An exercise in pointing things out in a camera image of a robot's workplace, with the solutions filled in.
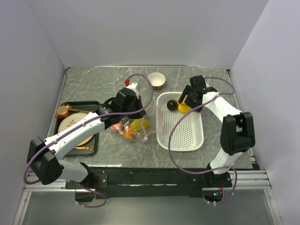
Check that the white ceramic bowl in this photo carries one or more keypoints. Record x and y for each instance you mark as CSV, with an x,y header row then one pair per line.
x,y
157,80

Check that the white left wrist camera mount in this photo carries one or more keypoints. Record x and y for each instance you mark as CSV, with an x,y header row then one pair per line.
x,y
131,85

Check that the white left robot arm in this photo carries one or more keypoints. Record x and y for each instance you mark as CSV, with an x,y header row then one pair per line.
x,y
45,157

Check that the white perforated plastic basket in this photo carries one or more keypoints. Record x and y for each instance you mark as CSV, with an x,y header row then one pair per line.
x,y
188,135

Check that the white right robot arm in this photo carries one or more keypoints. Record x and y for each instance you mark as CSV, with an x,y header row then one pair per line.
x,y
237,131

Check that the yellow green starfruit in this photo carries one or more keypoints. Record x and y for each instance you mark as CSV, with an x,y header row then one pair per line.
x,y
139,124

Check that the cream plate with leaf pattern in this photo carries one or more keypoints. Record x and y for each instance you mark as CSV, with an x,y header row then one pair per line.
x,y
70,120

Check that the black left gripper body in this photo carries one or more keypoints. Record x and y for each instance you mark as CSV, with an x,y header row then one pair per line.
x,y
131,111

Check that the gold fork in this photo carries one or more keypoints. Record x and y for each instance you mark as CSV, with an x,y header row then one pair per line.
x,y
84,147

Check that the small brown cup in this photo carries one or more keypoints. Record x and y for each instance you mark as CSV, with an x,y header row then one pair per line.
x,y
62,112

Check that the orange ginger root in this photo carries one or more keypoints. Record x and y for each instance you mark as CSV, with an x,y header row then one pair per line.
x,y
128,134

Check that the gold spoon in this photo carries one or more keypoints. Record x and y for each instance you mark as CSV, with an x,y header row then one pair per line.
x,y
70,108

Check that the yellow lemon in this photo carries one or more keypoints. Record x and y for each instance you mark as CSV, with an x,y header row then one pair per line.
x,y
183,107

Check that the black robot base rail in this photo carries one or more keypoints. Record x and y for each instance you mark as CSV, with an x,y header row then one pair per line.
x,y
150,182

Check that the pink peach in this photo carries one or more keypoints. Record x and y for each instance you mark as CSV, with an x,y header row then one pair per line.
x,y
115,127

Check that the dark green avocado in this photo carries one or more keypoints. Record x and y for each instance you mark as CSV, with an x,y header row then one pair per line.
x,y
125,121

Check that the clear zip top bag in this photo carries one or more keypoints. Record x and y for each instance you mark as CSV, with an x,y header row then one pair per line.
x,y
140,130

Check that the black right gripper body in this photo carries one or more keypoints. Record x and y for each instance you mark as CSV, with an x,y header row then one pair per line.
x,y
192,104

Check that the dark purple mangosteen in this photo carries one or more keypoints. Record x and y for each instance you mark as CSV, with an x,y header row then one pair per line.
x,y
172,105

